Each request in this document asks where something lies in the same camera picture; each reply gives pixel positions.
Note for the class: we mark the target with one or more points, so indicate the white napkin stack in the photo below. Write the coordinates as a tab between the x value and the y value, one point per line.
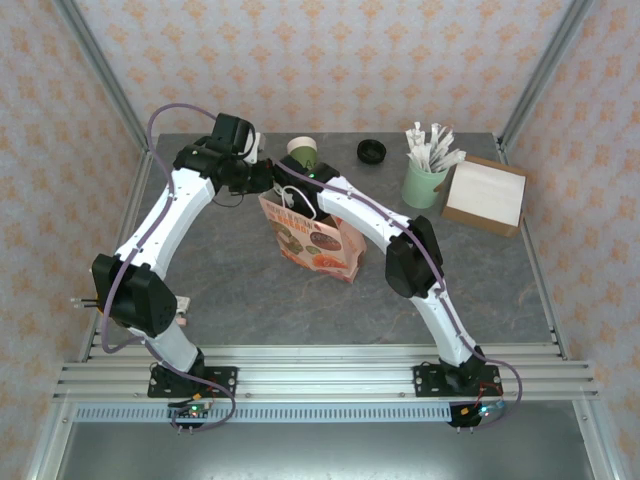
485	190

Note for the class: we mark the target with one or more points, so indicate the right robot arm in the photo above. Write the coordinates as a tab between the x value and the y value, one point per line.
415	260

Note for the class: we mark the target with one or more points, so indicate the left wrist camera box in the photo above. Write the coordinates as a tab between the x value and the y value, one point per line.
255	146

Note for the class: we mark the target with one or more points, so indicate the small staple box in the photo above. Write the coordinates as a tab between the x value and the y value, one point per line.
183	302

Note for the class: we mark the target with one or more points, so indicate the printed paper takeout bag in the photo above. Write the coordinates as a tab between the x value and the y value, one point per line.
320	250

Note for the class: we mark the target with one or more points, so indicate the black plastic cup lid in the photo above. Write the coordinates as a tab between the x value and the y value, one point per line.
372	151

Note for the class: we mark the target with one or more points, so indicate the brown cardboard napkin box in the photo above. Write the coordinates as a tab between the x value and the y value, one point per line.
495	228

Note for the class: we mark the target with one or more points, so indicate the green sleeved paper cup stack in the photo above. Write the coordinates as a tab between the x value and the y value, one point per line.
302	150

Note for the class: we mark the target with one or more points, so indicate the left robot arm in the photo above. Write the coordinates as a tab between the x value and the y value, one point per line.
165	225

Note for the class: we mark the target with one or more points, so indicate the aluminium frame post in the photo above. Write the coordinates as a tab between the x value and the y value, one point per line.
100	65
547	65

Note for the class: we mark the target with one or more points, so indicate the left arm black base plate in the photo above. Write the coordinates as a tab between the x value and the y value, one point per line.
222	382

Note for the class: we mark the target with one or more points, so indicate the pink stapler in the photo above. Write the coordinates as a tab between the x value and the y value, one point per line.
182	320

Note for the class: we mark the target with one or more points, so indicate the aluminium table side rail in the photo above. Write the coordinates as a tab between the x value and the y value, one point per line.
530	240
137	190

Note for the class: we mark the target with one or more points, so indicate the pale green holder cup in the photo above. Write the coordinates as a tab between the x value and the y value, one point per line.
422	187

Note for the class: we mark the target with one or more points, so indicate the paper wrapped stirrer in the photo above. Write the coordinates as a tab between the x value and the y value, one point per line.
451	159
440	137
421	157
415	136

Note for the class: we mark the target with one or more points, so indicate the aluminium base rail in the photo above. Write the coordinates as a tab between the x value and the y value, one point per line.
325	372

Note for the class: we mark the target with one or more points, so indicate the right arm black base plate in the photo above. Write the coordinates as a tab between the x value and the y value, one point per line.
427	382

